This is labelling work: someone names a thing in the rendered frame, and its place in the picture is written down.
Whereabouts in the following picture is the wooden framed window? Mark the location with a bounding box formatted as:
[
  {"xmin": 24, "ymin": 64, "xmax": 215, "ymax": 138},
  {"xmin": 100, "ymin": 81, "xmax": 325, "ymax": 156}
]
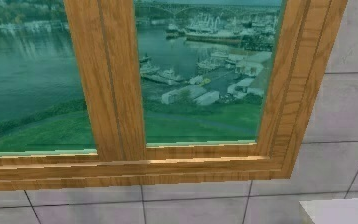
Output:
[{"xmin": 0, "ymin": 0, "xmax": 349, "ymax": 193}]

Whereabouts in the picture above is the white worktop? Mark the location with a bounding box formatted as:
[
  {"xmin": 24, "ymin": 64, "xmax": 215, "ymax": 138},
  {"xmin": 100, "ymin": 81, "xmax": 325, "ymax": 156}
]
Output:
[{"xmin": 298, "ymin": 198, "xmax": 358, "ymax": 224}]

